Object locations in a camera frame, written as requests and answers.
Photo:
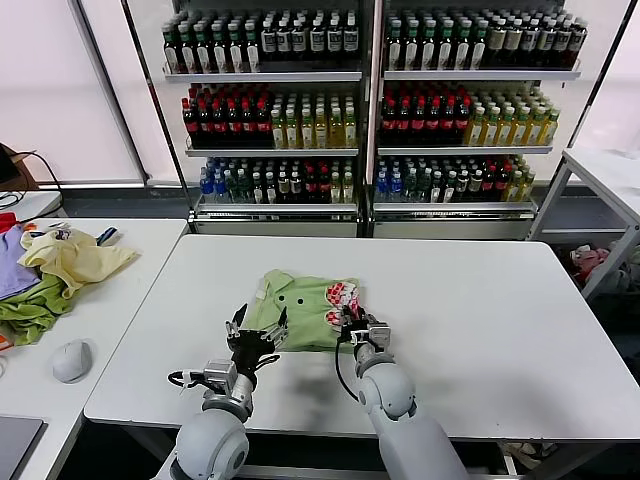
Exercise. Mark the crumpled olive green garment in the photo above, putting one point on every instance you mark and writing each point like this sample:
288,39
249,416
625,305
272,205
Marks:
30,312

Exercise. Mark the gray cloth pile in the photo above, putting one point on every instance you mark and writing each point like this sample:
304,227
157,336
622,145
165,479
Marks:
627,275

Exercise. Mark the orange object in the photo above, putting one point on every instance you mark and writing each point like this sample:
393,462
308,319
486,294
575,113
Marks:
3,344

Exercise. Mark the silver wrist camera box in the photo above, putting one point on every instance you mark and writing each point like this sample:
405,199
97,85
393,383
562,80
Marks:
381,336
220,376

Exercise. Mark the pink plush toy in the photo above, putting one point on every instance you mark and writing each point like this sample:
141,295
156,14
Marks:
590,260

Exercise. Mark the pale yellow shirt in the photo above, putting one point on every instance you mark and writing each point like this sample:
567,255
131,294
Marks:
85,262

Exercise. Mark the white computer mouse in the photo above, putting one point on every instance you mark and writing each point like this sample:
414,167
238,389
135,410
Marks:
72,360

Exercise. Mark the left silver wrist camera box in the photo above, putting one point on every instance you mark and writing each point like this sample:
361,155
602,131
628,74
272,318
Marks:
220,376

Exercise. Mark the black beverage shelf unit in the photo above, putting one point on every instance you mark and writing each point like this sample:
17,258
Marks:
275,77
480,76

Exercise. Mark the white-capped dark bottle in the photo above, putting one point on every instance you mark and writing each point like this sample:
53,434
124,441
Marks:
449,187
284,189
462,187
271,189
437,187
297,189
258,189
475,187

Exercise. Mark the blue white striped item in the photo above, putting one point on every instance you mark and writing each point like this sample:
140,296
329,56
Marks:
107,236

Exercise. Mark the dark bottle gray label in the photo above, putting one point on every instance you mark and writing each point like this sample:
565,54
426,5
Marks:
512,42
578,42
547,42
562,42
496,42
529,42

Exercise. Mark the white printed cloth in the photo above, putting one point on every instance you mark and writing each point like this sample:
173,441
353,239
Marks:
61,232

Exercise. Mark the blue water bottle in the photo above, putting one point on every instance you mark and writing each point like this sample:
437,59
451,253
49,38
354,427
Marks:
382,187
219,189
205,189
396,187

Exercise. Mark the red garment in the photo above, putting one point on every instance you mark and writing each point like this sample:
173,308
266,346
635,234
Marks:
6,222

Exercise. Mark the cardboard box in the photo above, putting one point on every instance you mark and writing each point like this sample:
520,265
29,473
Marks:
25,170

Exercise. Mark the clear green-tinted bottle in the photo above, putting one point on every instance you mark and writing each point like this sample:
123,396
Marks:
424,187
410,187
232,189
245,189

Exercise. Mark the gray laptop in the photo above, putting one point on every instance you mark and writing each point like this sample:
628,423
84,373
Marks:
17,445

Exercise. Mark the red-capped cola bottle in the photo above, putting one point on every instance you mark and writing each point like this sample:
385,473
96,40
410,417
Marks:
463,122
449,122
264,125
389,122
190,125
404,122
220,125
249,125
434,122
235,125
205,125
419,122

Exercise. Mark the white side table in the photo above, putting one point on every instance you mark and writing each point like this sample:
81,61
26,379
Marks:
551,200

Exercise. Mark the black slanted pole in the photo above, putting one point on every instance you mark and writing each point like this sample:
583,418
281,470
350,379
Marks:
159,116

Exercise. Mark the dark bottle white label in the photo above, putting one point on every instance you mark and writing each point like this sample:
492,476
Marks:
351,41
318,41
335,41
284,42
270,42
299,42

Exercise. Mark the green-capped white-label bottle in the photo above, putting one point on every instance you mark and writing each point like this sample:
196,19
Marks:
253,52
479,50
203,52
462,50
220,52
428,50
446,50
411,50
187,52
172,52
395,50
236,52

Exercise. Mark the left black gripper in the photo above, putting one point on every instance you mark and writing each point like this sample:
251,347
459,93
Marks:
255,347

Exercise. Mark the gray window frame bar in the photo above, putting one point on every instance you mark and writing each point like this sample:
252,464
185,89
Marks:
113,95

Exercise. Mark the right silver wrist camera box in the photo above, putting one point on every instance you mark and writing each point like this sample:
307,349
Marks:
381,336

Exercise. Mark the light green t-shirt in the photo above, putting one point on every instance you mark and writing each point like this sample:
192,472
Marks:
305,315

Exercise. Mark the small yellow drink bottle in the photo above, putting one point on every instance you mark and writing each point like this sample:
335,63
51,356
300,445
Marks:
336,189
527,187
514,187
349,189

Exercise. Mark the small red-label cola bottle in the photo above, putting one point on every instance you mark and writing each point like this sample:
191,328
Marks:
502,187
311,189
489,187
324,189

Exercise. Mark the purple garment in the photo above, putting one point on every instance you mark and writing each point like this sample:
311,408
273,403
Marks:
15,272

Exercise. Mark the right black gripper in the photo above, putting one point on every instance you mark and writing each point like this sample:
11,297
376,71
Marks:
357,334

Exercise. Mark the silver window sill rail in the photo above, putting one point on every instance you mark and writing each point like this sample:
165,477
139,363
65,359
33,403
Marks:
100,184

